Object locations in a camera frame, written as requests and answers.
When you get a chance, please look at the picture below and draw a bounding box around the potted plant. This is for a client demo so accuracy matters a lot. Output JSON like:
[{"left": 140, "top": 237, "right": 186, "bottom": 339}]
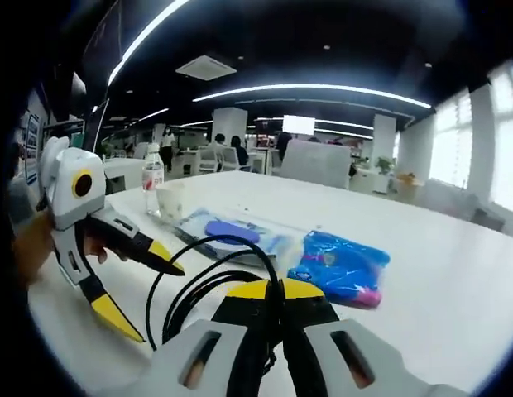
[{"left": 375, "top": 155, "right": 396, "bottom": 175}]

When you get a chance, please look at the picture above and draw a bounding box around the hanging white screen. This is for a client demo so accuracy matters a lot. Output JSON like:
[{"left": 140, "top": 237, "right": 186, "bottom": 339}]
[{"left": 282, "top": 115, "right": 316, "bottom": 136}]

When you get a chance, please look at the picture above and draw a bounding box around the white office chair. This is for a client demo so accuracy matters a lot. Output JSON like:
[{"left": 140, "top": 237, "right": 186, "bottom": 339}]
[
  {"left": 198, "top": 146, "right": 223, "bottom": 174},
  {"left": 221, "top": 146, "right": 252, "bottom": 173}
]

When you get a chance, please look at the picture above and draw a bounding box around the clear plastic water bottle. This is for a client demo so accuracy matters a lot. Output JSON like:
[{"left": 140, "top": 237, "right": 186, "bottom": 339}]
[{"left": 141, "top": 143, "right": 165, "bottom": 218}]

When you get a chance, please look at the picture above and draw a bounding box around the blue white wall poster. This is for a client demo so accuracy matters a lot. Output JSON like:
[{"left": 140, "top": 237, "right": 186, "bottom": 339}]
[{"left": 24, "top": 113, "right": 42, "bottom": 183}]

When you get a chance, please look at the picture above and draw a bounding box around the person's left hand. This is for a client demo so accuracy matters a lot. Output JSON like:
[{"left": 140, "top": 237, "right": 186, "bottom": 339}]
[{"left": 12, "top": 208, "right": 129, "bottom": 286}]

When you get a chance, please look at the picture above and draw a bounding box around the wet wipes pack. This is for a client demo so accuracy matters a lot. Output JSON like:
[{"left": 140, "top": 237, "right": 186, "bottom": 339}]
[{"left": 173, "top": 206, "right": 299, "bottom": 268}]

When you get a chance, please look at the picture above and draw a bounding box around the white table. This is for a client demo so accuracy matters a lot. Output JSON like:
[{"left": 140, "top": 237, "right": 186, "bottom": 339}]
[{"left": 26, "top": 170, "right": 513, "bottom": 397}]

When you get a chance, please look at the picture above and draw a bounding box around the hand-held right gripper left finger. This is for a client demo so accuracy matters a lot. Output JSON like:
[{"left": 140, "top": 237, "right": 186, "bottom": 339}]
[{"left": 151, "top": 279, "right": 283, "bottom": 397}]

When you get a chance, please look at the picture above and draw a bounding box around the white green-patterned paper cup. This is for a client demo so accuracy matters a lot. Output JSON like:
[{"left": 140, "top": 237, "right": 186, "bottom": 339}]
[{"left": 156, "top": 184, "right": 187, "bottom": 222}]

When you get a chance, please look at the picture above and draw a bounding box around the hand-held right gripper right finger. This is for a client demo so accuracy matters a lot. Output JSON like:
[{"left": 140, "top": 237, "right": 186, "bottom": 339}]
[{"left": 282, "top": 279, "right": 410, "bottom": 397}]

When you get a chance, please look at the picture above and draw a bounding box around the ceiling air vent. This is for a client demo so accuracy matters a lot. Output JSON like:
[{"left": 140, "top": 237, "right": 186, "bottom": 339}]
[{"left": 175, "top": 55, "right": 237, "bottom": 80}]

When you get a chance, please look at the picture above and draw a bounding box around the large office window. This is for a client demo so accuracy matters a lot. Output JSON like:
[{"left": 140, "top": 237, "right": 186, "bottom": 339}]
[{"left": 428, "top": 61, "right": 513, "bottom": 212}]

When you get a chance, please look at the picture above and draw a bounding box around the blue tissue pack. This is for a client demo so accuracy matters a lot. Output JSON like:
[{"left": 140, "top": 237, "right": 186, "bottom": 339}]
[{"left": 287, "top": 229, "right": 392, "bottom": 310}]

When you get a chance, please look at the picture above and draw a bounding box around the white partition panel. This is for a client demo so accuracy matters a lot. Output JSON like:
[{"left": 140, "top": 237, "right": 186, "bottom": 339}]
[{"left": 280, "top": 139, "right": 352, "bottom": 189}]

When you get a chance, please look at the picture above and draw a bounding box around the ceiling light strip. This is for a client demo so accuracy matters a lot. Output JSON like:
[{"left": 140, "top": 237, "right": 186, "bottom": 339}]
[
  {"left": 193, "top": 84, "right": 432, "bottom": 109},
  {"left": 107, "top": 0, "right": 191, "bottom": 86}
]

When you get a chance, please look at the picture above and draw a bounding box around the black cable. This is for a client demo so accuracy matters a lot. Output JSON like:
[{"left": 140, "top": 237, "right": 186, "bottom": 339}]
[{"left": 145, "top": 234, "right": 282, "bottom": 373}]

